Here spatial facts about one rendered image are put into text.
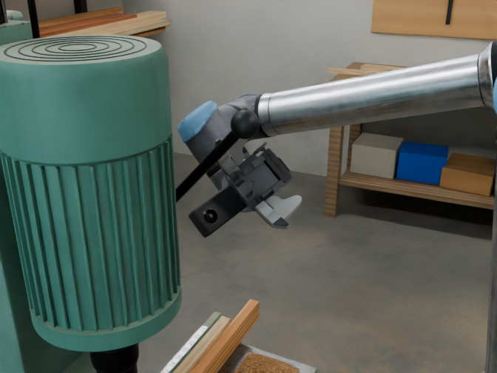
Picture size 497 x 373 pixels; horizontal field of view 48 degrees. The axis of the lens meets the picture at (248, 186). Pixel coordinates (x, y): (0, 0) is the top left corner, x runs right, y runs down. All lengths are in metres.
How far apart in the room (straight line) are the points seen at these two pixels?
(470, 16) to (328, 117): 2.71
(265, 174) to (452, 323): 2.03
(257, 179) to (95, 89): 0.40
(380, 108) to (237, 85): 3.21
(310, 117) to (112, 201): 0.59
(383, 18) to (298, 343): 2.14
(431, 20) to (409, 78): 2.73
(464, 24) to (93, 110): 3.32
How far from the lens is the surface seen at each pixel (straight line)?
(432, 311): 2.83
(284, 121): 1.10
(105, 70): 0.52
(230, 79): 4.20
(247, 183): 0.84
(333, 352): 2.50
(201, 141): 1.04
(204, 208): 0.87
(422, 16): 3.73
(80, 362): 0.84
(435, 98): 0.99
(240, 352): 1.08
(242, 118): 0.65
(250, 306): 1.13
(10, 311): 0.73
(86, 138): 0.53
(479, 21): 3.71
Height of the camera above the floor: 1.60
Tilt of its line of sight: 24 degrees down
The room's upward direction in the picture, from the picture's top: straight up
